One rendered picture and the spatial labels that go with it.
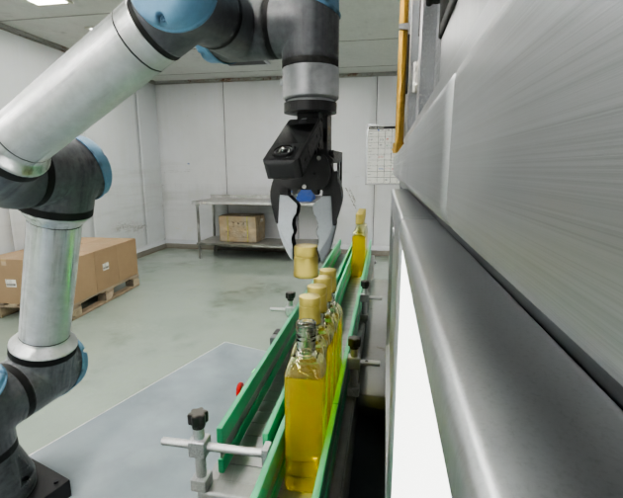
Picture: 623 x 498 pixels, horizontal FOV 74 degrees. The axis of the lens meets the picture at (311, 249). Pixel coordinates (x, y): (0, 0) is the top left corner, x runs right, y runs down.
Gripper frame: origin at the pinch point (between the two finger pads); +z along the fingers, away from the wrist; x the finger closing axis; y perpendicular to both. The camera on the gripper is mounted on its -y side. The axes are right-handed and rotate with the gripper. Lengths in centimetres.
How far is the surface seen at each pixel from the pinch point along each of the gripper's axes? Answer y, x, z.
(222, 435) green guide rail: -2.6, 12.7, 29.1
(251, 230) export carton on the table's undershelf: 509, 234, 79
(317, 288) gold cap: 10.3, 0.9, 8.2
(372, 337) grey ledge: 58, -3, 36
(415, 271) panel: -37.5, -15.5, -7.3
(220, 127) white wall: 566, 310, -76
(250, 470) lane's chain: -0.3, 9.1, 36.4
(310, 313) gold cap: 4.2, 0.6, 10.5
